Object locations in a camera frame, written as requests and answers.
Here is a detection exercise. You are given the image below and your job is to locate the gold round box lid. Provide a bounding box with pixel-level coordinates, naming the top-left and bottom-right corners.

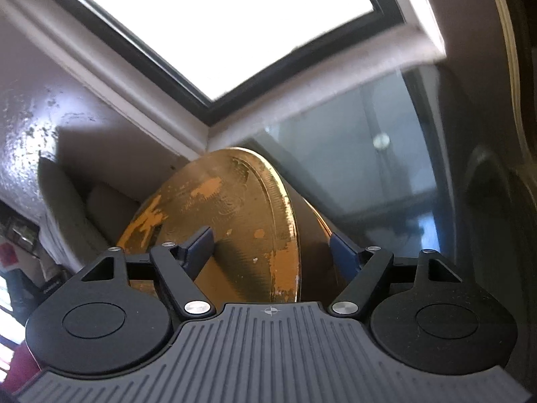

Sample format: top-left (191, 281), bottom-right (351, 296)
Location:
top-left (117, 148), bottom-right (301, 308)

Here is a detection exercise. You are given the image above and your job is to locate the beige sofa seat cushion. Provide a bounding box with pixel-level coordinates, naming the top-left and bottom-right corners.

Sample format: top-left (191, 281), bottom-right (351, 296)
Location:
top-left (86, 184), bottom-right (139, 245)

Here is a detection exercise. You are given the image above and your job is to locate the beige sofa back cushion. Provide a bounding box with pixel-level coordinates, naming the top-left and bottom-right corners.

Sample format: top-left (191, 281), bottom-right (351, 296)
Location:
top-left (37, 158), bottom-right (108, 273)

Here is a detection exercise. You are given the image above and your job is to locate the black framed window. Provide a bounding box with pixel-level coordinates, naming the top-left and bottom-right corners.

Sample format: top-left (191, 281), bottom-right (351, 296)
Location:
top-left (54, 0), bottom-right (404, 125)

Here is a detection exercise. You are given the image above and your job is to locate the wooden chair frame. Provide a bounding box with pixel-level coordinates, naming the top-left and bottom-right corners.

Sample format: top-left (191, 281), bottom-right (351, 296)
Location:
top-left (453, 0), bottom-right (536, 255)

